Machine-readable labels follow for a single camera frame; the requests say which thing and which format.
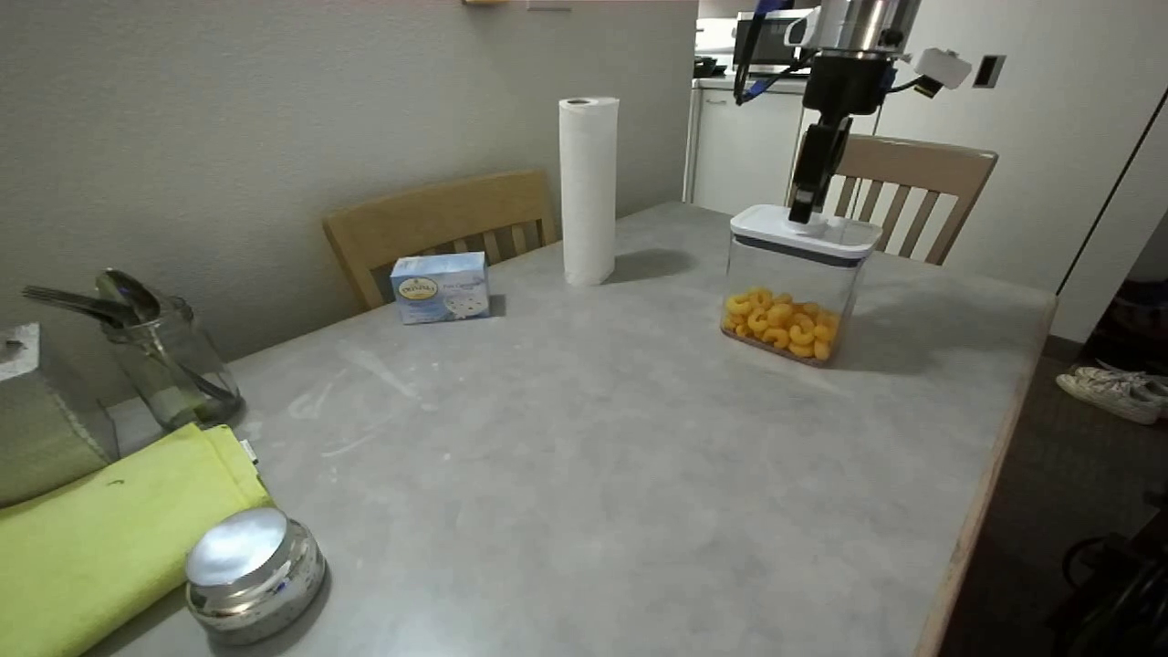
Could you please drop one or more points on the microwave oven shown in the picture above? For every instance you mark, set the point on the microwave oven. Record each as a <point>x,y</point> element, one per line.
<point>778,36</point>

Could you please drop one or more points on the black wall switch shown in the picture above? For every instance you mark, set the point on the black wall switch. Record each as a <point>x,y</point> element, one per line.
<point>991,72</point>

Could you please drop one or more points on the glass utensil jar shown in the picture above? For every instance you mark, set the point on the glass utensil jar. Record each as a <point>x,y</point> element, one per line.
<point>177,366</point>

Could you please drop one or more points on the white paper towel roll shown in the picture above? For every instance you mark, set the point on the white paper towel roll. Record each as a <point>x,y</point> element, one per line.
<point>590,196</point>

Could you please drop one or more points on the metal kitchen utensils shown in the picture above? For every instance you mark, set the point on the metal kitchen utensils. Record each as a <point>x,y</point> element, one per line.
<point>113,295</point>

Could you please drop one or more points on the wooden chair with slatted backrest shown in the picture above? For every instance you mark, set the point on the wooden chair with slatted backrest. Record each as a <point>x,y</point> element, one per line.
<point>912,160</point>

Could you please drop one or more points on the light blue cardboard box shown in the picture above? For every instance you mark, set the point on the light blue cardboard box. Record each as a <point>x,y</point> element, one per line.
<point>440,284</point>

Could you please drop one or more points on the round silver metal tin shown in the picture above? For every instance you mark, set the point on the round silver metal tin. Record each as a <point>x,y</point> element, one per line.
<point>252,570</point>

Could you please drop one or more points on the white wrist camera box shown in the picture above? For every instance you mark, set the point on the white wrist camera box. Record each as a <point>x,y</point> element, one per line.
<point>943,68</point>

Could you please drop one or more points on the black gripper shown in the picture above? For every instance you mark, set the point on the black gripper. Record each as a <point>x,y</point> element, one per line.
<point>849,81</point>

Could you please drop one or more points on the wooden chair with solid backrest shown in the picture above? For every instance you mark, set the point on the wooden chair with solid backrest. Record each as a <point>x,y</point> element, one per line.
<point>424,224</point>

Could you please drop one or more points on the clear plastic container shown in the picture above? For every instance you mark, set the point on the clear plastic container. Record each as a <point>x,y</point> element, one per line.
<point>792,278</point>

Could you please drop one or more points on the white kitchen cabinet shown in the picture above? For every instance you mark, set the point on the white kitchen cabinet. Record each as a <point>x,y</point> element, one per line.
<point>741,151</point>

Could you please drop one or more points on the white container lid with button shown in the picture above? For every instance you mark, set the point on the white container lid with button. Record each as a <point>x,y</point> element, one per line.
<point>825,235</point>

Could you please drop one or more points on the white shoes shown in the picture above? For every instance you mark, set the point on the white shoes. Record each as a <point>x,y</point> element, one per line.
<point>1114,390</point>

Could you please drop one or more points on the dark wheeled object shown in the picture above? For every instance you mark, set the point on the dark wheeled object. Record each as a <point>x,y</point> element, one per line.
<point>1124,590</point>

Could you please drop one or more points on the orange snack pieces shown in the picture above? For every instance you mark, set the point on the orange snack pieces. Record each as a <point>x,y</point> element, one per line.
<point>778,327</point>

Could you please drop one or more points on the lime green cloth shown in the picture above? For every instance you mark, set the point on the lime green cloth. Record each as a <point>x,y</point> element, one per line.
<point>95,534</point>

